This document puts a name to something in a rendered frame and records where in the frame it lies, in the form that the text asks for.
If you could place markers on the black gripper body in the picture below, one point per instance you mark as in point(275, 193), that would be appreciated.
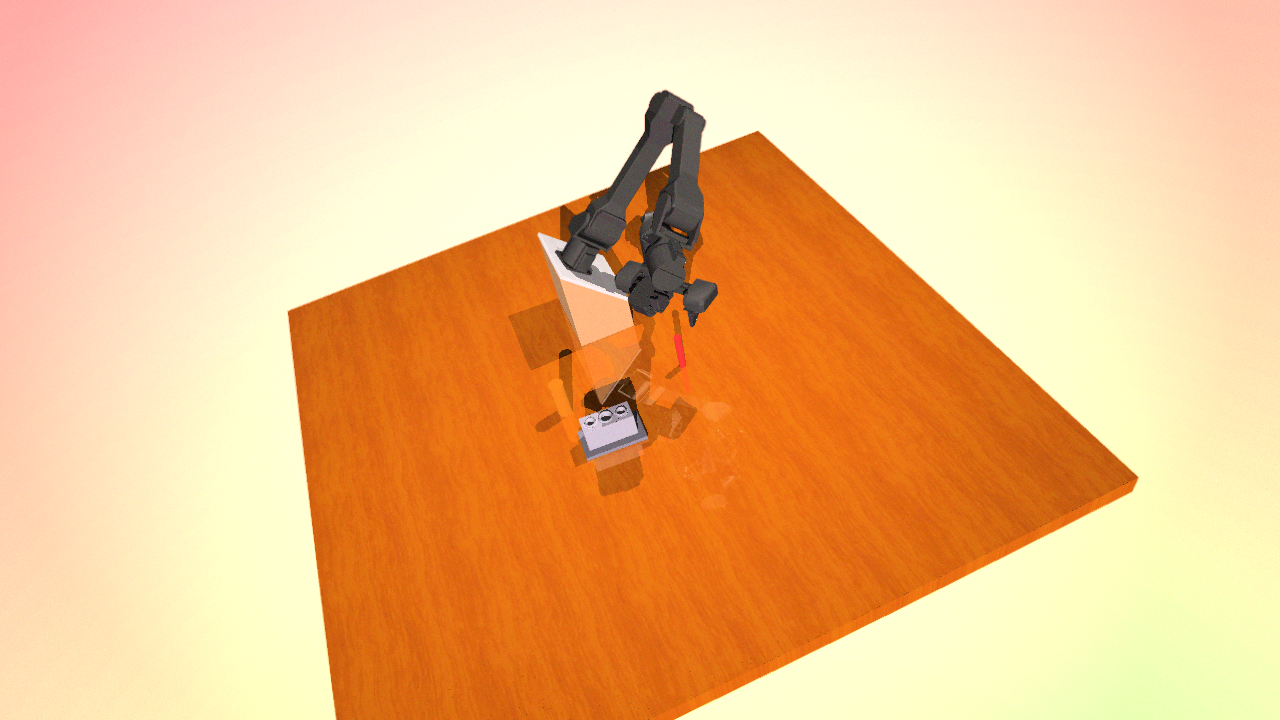
point(697, 296)

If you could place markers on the orange cylinder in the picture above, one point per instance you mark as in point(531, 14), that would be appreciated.
point(560, 397)

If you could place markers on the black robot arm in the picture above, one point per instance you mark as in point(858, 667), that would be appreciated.
point(668, 119)

